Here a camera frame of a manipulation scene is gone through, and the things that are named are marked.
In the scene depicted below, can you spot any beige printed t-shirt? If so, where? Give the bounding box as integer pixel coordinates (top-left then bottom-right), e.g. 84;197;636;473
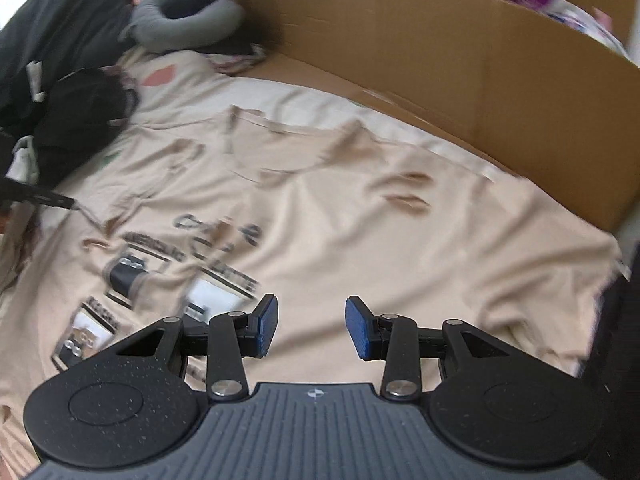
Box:
1;108;620;479

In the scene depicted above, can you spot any white crumpled garment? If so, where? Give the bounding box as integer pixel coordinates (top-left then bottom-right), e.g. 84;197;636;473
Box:
6;136;39;185

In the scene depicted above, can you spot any black garment pile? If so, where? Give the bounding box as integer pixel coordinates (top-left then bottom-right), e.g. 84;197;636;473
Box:
1;63;140;188

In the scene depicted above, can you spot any dark grey blanket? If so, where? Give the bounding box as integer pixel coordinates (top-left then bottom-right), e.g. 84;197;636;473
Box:
1;0;134;107

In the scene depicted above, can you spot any cream cartoon bed sheet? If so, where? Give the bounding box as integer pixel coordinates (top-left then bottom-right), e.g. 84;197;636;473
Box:
122;51;510;181

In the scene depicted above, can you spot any grey elephant neck pillow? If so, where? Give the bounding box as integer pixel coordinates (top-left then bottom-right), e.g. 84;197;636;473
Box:
120;0;245;53

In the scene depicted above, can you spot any floral patterned cloth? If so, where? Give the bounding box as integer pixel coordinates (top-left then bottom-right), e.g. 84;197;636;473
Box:
203;42;267;76

